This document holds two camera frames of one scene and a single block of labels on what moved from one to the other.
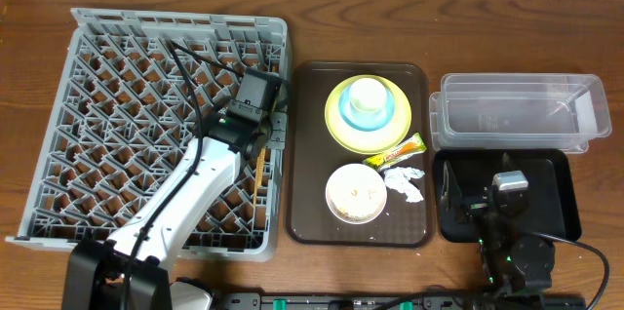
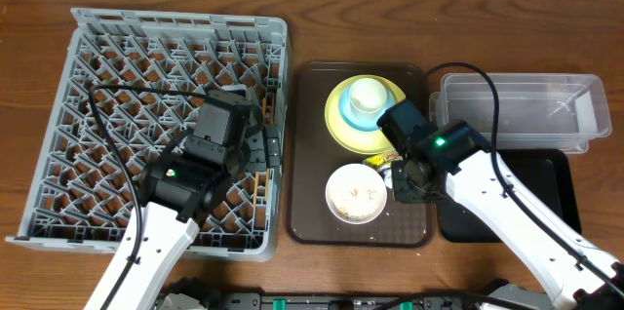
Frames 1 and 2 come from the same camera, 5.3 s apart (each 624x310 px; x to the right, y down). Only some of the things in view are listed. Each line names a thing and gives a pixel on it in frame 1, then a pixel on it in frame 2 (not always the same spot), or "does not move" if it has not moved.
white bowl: [356, 193] does not move
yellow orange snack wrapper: [415, 144] does not move
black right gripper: [451, 200] -> [400, 190]
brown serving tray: [313, 155] does not move
